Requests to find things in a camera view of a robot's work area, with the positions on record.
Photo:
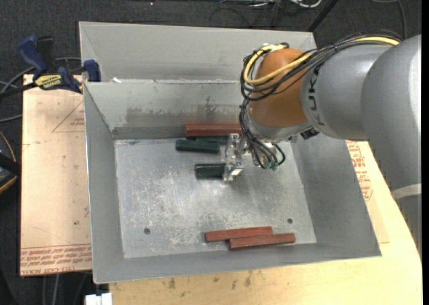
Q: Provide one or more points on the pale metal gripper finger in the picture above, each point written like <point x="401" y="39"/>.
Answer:
<point x="232" y="148"/>
<point x="233" y="173"/>

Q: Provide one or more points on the black cylinder on white bracket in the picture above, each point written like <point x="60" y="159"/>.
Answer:
<point x="309" y="133"/>

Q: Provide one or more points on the grey metal bin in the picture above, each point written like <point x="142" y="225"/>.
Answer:
<point x="187" y="203"/>

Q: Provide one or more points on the red-brown flat block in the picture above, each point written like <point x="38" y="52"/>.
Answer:
<point x="211" y="130"/>
<point x="238" y="234"/>
<point x="263" y="241"/>

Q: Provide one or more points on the dark green flat block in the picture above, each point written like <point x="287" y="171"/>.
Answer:
<point x="197" y="146"/>
<point x="216" y="139"/>
<point x="207" y="170"/>

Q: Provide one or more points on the brown cardboard board red print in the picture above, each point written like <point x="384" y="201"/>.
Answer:
<point x="53" y="163"/>

